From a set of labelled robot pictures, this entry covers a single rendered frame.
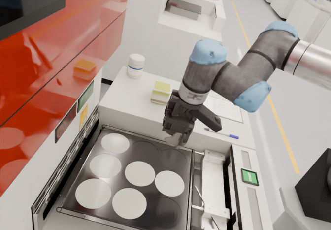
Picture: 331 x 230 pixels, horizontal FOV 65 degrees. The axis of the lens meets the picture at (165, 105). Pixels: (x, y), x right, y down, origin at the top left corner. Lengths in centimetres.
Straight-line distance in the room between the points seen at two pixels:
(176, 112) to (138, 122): 33
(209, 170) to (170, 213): 26
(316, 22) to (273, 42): 656
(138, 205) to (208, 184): 27
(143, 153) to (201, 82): 43
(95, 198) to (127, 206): 9
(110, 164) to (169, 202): 23
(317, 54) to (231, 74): 17
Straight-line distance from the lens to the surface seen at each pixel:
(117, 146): 94
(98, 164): 88
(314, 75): 61
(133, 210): 80
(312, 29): 720
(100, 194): 81
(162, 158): 94
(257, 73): 58
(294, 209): 117
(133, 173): 87
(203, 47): 57
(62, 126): 69
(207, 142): 102
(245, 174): 94
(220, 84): 57
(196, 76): 59
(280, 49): 62
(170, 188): 87
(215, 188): 96
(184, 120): 69
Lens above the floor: 157
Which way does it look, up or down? 34 degrees down
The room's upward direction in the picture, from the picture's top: 17 degrees clockwise
